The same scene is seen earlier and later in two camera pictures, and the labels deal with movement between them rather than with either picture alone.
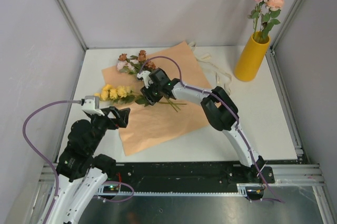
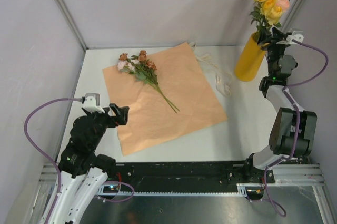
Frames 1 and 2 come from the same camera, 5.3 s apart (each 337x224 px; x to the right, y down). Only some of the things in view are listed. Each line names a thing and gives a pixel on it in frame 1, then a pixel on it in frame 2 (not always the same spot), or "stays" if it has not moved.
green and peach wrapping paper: (148, 125) stays
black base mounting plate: (137, 176) stays
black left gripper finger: (124, 114) stays
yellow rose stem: (120, 94) → (267, 11)
